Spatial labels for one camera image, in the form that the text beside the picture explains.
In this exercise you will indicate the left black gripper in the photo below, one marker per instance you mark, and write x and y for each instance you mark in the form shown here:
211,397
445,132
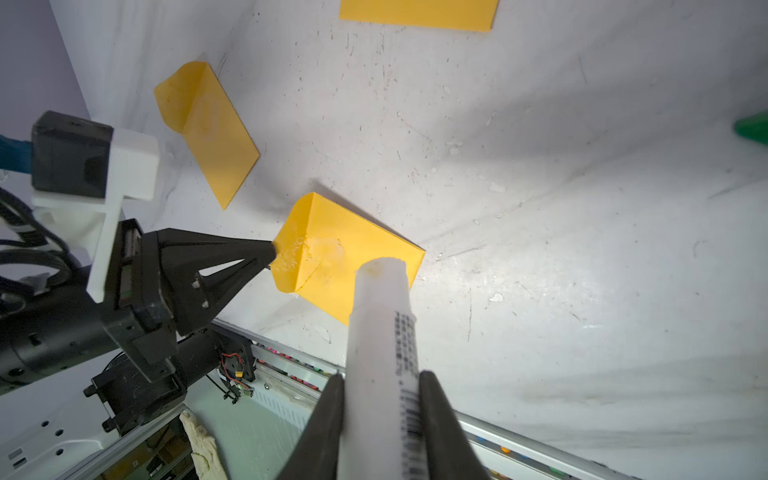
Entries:
204,272

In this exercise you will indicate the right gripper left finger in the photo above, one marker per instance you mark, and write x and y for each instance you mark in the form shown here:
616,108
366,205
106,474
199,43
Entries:
317,452

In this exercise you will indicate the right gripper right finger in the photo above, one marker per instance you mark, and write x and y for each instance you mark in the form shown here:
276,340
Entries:
449,454

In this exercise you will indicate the white glue stick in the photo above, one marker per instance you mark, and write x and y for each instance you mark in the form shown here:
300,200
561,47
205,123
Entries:
382,433

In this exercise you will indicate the yellow envelope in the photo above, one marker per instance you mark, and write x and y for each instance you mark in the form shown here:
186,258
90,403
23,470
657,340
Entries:
321,246
193,103
462,15

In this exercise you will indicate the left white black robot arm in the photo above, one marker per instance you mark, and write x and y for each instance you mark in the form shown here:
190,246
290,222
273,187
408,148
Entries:
50,325

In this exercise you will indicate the white cloth glove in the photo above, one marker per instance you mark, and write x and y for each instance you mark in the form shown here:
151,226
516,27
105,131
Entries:
205,453

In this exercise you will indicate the green head wooden hammer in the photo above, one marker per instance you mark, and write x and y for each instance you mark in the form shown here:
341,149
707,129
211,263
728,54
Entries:
753,128

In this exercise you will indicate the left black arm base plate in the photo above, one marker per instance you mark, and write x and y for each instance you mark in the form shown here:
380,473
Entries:
236,368

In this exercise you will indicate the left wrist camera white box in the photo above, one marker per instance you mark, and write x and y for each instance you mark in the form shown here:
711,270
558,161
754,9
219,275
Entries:
81,173

